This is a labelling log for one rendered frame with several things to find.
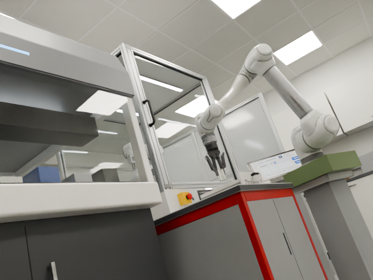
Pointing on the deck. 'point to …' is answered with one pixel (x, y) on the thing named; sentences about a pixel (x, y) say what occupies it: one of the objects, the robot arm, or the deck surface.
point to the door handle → (150, 111)
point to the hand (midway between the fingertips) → (221, 175)
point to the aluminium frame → (161, 175)
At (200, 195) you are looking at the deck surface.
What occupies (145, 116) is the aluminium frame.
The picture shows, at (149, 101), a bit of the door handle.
